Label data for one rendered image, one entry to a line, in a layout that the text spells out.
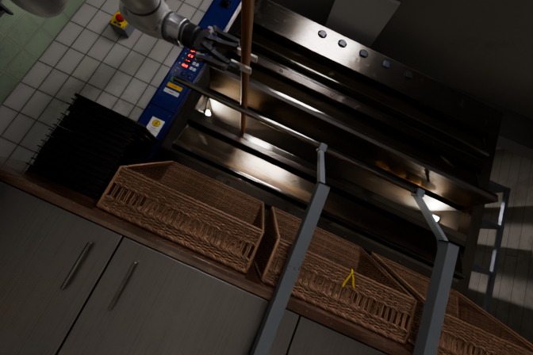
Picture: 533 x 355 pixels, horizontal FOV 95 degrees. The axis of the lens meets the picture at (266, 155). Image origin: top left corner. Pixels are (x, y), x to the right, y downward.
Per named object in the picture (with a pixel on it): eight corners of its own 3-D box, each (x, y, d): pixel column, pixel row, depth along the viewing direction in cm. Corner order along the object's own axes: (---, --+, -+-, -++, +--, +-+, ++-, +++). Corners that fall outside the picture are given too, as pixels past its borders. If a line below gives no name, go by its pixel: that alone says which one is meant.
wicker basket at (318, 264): (249, 253, 128) (270, 204, 135) (346, 297, 130) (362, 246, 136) (258, 280, 81) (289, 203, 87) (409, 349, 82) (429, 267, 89)
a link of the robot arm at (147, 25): (166, 50, 82) (151, 22, 69) (124, 30, 82) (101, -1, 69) (182, 24, 84) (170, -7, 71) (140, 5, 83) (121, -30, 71)
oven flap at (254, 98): (208, 66, 134) (209, 88, 152) (498, 202, 138) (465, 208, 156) (211, 62, 135) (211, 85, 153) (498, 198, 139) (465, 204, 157)
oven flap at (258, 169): (172, 147, 136) (190, 123, 147) (458, 278, 140) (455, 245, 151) (172, 143, 132) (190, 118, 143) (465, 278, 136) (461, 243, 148)
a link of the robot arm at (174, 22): (166, 47, 81) (183, 54, 81) (158, 27, 72) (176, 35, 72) (180, 26, 83) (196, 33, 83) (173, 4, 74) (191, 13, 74)
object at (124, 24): (113, 31, 147) (122, 18, 149) (128, 38, 147) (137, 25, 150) (107, 21, 140) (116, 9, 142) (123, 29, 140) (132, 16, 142)
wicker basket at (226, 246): (144, 207, 127) (171, 159, 133) (243, 251, 128) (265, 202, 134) (90, 205, 79) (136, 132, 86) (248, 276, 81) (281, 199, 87)
